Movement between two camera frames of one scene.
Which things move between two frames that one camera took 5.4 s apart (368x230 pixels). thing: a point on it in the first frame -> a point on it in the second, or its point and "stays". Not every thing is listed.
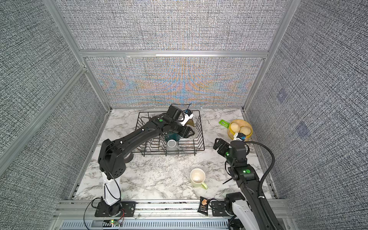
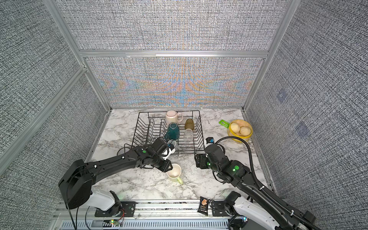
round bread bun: [235, 127] stays
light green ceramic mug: [197, 177] -> [174, 175]
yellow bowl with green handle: [237, 126] stays
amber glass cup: [190, 122] stays
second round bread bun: [246, 130] stays
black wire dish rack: [172, 142] stays
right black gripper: [226, 146] -> [201, 162]
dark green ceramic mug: [171, 135] stays
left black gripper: [186, 132] -> [166, 167]
